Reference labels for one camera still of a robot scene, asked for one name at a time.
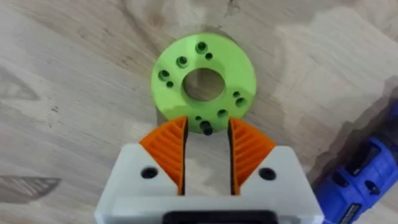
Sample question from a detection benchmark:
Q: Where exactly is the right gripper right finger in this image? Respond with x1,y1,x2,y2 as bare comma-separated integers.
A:
227,116,319,207

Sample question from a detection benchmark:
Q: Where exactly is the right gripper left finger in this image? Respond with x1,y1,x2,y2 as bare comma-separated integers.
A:
98,115,189,207

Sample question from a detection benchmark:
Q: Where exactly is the black screw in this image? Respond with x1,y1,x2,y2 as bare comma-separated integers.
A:
199,120,214,136

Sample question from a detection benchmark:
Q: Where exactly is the blue electric screwdriver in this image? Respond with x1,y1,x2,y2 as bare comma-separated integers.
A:
313,98,398,224

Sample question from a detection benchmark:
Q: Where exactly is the green disc with holes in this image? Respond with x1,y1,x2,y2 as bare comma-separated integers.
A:
150,32,257,135

